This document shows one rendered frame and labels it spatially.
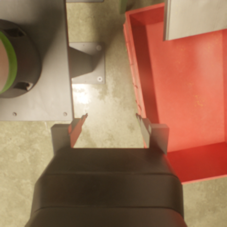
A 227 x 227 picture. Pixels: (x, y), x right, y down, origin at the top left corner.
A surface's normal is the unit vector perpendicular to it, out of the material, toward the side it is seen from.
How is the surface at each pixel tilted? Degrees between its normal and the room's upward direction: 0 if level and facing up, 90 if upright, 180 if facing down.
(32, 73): 62
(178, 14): 30
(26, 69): 73
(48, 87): 0
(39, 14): 0
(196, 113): 0
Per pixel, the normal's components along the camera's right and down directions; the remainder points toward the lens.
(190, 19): 0.09, 0.72
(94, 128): 0.00, 0.29
